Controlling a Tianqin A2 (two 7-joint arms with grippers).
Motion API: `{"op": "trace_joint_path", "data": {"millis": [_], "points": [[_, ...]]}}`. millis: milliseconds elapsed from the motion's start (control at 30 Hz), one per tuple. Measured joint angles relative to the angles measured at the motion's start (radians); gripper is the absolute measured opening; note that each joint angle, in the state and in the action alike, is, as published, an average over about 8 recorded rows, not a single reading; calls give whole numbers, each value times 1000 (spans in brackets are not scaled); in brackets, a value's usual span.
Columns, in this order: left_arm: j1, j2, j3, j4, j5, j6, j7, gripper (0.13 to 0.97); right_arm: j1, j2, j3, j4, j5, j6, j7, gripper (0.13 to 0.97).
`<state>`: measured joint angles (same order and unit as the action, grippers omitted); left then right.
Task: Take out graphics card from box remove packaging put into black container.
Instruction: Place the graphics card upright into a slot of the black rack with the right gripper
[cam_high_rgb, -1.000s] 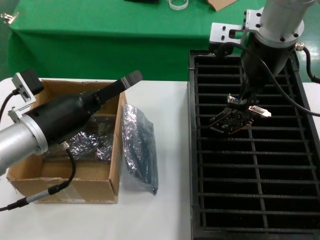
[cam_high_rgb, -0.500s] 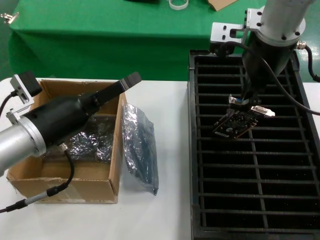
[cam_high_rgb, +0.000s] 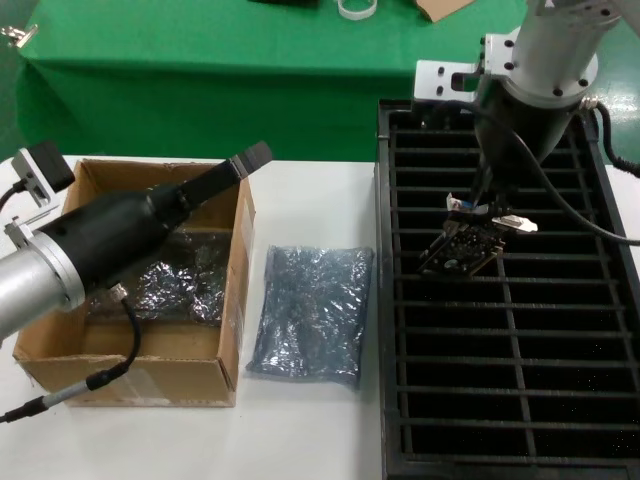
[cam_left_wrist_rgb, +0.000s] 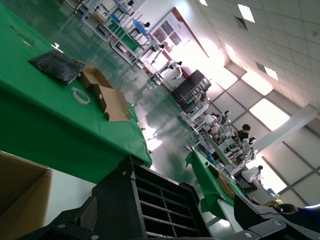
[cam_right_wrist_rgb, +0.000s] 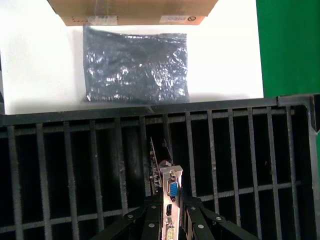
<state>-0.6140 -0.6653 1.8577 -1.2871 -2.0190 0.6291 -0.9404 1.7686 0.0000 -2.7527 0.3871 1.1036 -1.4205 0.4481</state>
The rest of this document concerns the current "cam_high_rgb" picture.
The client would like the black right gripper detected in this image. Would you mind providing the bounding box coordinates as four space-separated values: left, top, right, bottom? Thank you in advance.
469 77 572 221

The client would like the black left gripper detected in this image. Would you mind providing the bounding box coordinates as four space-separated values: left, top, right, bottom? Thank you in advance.
38 140 273 302

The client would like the black graphics card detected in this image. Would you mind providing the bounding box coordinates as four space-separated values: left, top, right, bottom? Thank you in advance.
417 192 540 279

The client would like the grey antistatic bag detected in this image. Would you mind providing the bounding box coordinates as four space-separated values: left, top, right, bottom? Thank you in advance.
244 243 377 392
87 227 232 329

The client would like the brown cardboard box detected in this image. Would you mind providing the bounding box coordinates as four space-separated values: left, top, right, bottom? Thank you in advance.
12 158 256 409

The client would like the black slotted plastic container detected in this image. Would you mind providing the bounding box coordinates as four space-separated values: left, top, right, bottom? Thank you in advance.
372 98 640 480

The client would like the green tablecloth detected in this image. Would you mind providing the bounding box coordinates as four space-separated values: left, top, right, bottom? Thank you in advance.
13 0 581 164

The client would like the flat brown cardboard piece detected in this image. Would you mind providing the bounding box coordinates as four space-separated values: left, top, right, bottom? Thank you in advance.
412 0 476 24

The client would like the clear tape roll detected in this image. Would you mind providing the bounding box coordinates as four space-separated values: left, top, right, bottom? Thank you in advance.
333 0 376 19

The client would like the metal binder clip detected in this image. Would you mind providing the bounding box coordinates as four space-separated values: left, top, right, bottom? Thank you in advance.
0 24 39 50

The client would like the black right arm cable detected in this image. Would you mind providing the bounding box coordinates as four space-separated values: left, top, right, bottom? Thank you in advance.
474 94 630 244

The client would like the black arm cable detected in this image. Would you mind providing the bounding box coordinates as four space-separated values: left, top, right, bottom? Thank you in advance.
474 94 630 244
0 282 142 425

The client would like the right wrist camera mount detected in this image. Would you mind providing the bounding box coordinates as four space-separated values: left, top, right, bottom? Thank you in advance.
413 30 524 105

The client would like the black coiled cable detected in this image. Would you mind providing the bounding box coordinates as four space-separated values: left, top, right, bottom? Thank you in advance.
582 96 640 177

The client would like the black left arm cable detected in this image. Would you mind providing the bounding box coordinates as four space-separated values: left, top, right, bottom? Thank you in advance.
0 282 142 425

